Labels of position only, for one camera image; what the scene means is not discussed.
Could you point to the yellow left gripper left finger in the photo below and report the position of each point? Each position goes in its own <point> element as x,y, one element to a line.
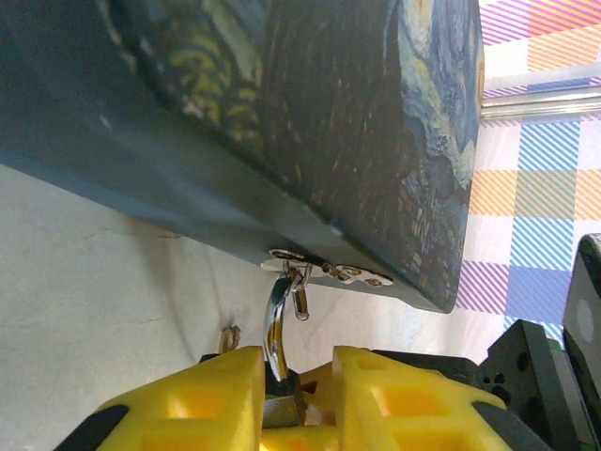
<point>188,404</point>

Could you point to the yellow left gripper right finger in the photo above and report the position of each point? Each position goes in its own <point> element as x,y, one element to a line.
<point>404,409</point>

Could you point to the starry night tin box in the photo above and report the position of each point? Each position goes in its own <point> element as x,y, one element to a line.
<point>282,117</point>

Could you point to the aluminium frame post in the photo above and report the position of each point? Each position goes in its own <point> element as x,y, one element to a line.
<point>540,103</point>

